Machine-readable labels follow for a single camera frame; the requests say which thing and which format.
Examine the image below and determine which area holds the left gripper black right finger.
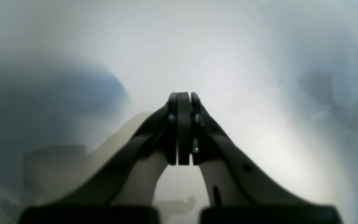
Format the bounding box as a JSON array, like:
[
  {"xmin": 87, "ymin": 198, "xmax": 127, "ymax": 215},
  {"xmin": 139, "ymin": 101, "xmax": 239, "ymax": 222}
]
[{"xmin": 178, "ymin": 92, "xmax": 342, "ymax": 224}]

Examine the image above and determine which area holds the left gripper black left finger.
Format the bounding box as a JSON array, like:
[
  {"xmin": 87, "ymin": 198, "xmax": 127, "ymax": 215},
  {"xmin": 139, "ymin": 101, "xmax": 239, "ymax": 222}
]
[{"xmin": 19, "ymin": 92, "xmax": 178, "ymax": 224}]

